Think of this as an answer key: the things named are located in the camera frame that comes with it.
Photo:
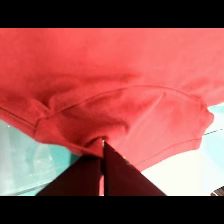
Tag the red T-shirt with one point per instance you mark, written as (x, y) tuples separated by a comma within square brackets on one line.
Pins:
[(110, 83)]

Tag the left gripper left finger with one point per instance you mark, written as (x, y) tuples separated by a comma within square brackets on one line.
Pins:
[(80, 178)]

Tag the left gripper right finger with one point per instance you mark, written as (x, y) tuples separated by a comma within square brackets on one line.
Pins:
[(125, 178)]

